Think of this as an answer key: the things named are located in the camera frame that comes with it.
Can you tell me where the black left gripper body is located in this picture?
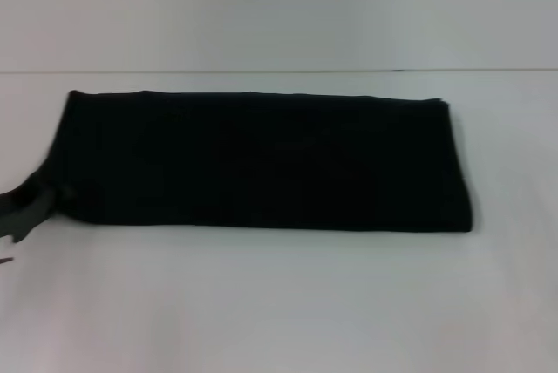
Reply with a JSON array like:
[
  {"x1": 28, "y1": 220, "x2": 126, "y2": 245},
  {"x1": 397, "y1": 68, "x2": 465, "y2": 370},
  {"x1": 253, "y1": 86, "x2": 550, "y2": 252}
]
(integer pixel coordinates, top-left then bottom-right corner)
[{"x1": 0, "y1": 180, "x2": 34, "y2": 211}]

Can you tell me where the black shirt with FREE print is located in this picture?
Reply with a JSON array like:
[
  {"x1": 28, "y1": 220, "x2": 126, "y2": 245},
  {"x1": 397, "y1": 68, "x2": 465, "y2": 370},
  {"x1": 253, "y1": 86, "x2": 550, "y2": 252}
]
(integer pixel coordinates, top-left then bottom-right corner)
[{"x1": 52, "y1": 89, "x2": 474, "y2": 234}]

